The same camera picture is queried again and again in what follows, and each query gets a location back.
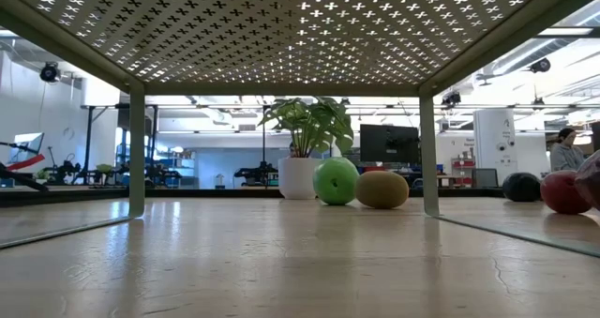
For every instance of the black round plum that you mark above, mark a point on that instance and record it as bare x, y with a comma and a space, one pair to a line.
521, 187

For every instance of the person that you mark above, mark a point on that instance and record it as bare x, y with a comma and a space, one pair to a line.
566, 156

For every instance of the black monitor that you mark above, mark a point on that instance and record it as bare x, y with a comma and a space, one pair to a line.
389, 144

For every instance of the dark red bell pepper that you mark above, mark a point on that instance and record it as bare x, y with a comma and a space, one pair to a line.
591, 182

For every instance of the black ceiling camera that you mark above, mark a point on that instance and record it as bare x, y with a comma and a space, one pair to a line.
49, 72
540, 65
451, 98

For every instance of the black aluminium table frame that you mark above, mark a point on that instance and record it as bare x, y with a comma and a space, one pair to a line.
211, 192

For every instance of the white round column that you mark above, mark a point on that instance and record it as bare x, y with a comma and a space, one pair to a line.
494, 140

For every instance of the small dark red fruit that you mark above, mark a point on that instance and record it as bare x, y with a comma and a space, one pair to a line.
562, 192

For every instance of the black background robot arm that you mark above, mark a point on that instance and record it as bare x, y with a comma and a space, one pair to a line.
255, 173

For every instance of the tilted grey screen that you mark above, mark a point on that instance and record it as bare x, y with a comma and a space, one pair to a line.
28, 146

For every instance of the brown kiwi fruit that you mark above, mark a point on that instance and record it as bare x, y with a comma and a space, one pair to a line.
382, 190

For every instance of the green plant in white pot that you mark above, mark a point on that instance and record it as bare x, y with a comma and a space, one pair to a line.
300, 177

